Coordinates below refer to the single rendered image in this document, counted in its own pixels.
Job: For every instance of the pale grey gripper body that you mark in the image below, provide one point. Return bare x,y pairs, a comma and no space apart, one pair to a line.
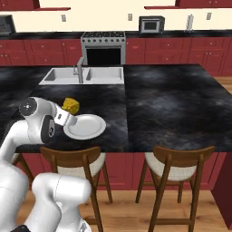
72,121

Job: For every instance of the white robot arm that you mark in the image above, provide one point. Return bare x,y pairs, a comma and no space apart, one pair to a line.
36,127

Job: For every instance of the yellow cheese wedge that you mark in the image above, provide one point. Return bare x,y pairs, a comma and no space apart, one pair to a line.
71,105

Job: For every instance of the white round plate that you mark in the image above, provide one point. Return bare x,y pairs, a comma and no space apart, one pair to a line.
87,127

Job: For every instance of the wooden stool white cushion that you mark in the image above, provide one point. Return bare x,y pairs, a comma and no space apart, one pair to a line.
75,157
181,157

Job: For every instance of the grey metal tap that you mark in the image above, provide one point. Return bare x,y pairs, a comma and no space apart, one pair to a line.
80,71

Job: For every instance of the white double sink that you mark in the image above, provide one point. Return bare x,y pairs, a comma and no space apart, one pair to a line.
104,75

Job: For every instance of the red island cabinet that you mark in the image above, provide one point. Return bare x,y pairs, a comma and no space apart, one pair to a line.
123,172

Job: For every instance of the red base cupboards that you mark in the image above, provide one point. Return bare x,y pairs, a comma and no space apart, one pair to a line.
45,51
175,50

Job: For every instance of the steel range oven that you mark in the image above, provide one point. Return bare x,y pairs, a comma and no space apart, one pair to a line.
103,45

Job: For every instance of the black toaster appliance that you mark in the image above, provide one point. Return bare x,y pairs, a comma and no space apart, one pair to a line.
6,25

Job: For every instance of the white paper towel roll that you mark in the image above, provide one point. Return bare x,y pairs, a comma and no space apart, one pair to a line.
189,22

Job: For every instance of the grey wall outlet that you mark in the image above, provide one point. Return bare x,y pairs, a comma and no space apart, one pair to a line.
130,17
208,16
63,18

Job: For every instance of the red wall cupboards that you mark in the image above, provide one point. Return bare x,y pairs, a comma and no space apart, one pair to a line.
18,4
205,3

